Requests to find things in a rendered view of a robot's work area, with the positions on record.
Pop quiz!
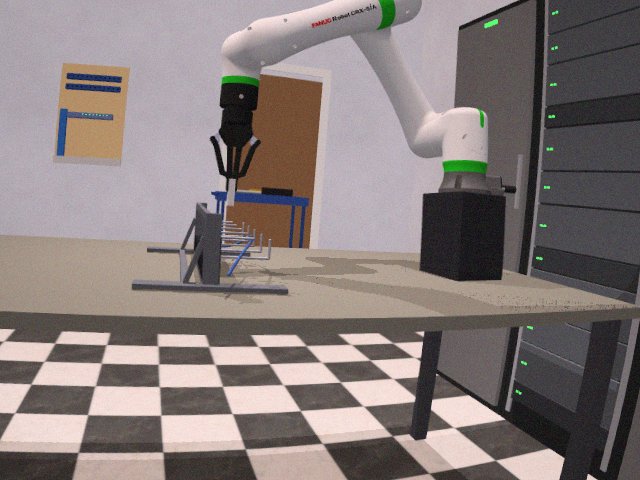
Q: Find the grey patch panel rack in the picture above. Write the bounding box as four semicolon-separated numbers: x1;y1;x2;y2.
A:
132;202;288;294

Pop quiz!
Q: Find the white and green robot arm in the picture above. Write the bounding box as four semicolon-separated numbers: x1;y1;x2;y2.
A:
219;0;516;196

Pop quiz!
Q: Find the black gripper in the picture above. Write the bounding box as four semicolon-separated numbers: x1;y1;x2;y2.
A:
210;108;261;206

